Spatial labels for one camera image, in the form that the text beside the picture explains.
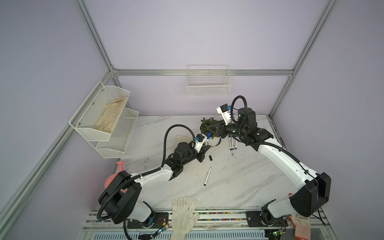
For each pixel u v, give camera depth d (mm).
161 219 732
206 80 952
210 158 957
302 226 697
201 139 675
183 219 743
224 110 639
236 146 1010
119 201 424
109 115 800
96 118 782
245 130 580
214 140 974
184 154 630
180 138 1061
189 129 674
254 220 731
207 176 879
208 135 732
